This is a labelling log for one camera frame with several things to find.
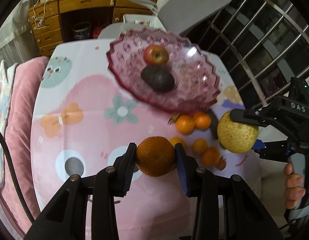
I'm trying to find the metal window bars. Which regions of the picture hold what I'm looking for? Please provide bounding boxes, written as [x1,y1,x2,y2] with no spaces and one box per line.
[211,0,309,106]

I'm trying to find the white storage box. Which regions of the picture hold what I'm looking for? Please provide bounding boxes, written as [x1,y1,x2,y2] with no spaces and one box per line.
[123,14,155,27]

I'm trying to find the pastel patterned blanket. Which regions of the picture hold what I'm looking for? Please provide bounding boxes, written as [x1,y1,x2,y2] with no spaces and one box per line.
[0,60,17,188]

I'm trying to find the small yellow orange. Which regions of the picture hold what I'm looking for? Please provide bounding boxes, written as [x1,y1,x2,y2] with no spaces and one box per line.
[169,137,187,151]

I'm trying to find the dark avocado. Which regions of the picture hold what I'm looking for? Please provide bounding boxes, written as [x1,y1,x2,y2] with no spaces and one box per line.
[140,65,175,93]

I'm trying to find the pink glass fruit bowl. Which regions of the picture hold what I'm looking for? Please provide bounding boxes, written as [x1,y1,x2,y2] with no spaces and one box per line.
[107,28,221,113]

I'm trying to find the small yellow kumquat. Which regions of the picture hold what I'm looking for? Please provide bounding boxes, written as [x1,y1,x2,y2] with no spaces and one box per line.
[192,138,209,155]

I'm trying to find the cartoon printed table cloth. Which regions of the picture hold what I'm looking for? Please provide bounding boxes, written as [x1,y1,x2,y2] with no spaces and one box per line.
[30,38,262,240]

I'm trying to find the wooden desk with drawers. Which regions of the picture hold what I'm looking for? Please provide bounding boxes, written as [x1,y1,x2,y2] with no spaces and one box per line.
[28,0,157,56]

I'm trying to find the grey office chair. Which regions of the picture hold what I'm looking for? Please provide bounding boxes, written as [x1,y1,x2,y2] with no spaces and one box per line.
[98,0,231,39]

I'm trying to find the right hand on handle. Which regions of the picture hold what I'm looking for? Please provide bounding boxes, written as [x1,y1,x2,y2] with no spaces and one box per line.
[284,163,306,209]

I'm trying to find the large orange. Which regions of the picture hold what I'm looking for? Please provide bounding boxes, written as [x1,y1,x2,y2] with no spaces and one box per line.
[201,146,221,167]

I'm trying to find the dark waste bin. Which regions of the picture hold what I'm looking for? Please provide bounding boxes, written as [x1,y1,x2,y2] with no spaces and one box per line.
[72,22,91,40]

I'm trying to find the white charger cable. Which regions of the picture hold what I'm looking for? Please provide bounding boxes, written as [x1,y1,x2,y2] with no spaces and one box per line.
[31,0,49,30]

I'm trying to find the lone small orange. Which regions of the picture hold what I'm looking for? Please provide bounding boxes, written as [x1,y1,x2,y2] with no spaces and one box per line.
[136,137,176,177]

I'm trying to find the red yellow apple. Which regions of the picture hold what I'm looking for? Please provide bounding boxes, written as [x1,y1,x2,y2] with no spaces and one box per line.
[143,45,169,64]

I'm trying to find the orange mandarin upper left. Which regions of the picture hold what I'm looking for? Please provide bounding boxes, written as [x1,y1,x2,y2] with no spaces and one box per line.
[175,115,195,135]

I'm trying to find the pink bed sheet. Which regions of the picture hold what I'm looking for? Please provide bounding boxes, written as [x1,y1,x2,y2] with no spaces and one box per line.
[0,56,49,239]

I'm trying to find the orange mandarin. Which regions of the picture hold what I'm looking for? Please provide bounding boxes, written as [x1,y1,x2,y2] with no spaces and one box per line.
[175,115,195,135]
[193,112,212,131]

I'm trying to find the black cable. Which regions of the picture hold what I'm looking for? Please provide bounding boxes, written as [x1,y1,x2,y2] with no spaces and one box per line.
[0,125,36,224]

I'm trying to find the orange mandarin upper right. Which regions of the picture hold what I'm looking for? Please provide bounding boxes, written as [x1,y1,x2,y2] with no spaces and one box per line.
[193,112,212,131]

